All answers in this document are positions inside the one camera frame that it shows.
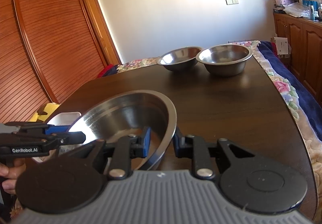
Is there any large steel bowl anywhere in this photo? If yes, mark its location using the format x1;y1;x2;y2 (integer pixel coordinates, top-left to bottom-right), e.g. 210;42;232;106
68;90;177;170

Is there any red folded blanket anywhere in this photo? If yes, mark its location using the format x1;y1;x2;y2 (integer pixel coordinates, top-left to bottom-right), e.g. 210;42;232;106
97;64;120;78

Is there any right small steel bowl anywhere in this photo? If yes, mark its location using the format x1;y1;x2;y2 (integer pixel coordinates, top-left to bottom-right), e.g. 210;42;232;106
196;44;253;76

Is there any floral white tray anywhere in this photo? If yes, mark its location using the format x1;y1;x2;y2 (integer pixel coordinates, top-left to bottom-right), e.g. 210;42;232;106
32;111;81;163

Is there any white paper box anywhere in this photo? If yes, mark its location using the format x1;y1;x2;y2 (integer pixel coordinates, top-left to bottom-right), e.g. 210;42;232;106
271;37;291;57

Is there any clutter pile on cabinet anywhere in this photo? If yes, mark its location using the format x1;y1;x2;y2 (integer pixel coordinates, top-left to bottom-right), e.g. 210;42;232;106
271;0;302;15

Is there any white wall switch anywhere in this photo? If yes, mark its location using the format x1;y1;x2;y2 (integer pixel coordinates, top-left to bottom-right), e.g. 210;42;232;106
225;0;239;5

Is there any floral bed blanket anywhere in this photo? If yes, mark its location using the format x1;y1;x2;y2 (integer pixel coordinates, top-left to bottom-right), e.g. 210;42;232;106
115;39;322;182

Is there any person's left hand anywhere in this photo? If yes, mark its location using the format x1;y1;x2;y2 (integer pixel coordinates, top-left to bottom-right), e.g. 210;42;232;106
0;158;26;195

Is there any yellow black plush toy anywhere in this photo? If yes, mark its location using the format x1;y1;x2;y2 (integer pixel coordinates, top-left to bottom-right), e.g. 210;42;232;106
29;103;60;122

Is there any far steel bowl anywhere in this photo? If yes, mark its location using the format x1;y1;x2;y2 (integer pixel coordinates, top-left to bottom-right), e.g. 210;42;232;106
157;46;202;72

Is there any wooden louvered wardrobe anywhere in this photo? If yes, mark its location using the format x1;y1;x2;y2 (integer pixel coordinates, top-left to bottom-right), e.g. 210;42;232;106
1;0;121;122

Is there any wooden side cabinet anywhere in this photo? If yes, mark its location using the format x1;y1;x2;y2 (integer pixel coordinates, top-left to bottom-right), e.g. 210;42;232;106
273;13;321;103

